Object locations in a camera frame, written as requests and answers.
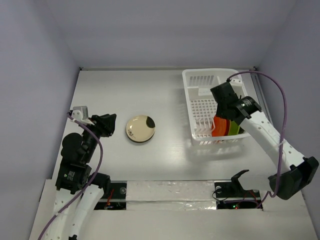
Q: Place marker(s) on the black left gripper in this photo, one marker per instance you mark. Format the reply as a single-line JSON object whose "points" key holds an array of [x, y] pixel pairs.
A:
{"points": [[106, 123]]}

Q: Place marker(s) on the foil covered base bar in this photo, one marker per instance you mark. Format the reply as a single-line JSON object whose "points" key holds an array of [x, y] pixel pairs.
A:
{"points": [[170, 195]]}

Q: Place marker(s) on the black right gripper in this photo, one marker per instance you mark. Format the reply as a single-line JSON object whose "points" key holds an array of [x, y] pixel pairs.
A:
{"points": [[225, 107]]}

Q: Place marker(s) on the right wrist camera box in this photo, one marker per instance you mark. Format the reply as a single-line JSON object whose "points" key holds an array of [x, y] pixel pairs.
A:
{"points": [[236, 82]]}

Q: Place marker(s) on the green plate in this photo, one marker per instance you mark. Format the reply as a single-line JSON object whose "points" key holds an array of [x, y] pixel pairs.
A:
{"points": [[233, 129]]}

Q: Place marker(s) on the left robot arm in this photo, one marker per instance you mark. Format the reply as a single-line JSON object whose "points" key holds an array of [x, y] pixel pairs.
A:
{"points": [[79, 184]]}

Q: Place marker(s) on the white plastic dish rack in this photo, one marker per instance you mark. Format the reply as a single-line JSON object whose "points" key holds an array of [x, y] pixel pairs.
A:
{"points": [[202, 107]]}

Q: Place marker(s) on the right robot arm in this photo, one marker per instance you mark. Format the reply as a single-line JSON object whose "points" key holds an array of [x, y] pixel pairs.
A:
{"points": [[296, 170]]}

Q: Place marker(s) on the beige plate with black patch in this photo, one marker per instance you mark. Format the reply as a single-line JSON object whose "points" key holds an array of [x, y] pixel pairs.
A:
{"points": [[140, 127]]}

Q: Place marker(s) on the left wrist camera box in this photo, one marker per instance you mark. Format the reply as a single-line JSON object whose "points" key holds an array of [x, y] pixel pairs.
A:
{"points": [[80, 114]]}

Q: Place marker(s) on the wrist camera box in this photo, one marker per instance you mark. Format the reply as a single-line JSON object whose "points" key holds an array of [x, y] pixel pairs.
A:
{"points": [[80, 114], [236, 82]]}

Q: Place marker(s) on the aluminium side rail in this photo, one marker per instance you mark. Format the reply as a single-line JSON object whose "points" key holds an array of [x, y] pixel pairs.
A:
{"points": [[260, 95]]}

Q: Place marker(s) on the orange plate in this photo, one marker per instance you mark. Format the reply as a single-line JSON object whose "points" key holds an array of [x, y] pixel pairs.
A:
{"points": [[220, 127]]}

